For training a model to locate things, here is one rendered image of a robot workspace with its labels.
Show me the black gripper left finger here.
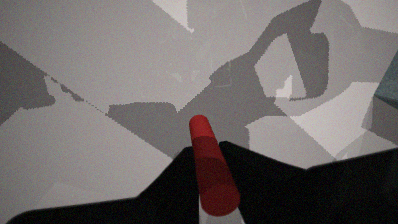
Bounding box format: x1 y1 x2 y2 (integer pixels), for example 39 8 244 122
7 146 199 224

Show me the red peg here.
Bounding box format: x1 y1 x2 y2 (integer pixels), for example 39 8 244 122
189 115 240 217

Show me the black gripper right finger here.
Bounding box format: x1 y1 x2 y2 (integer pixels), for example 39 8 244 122
219 141 398 224

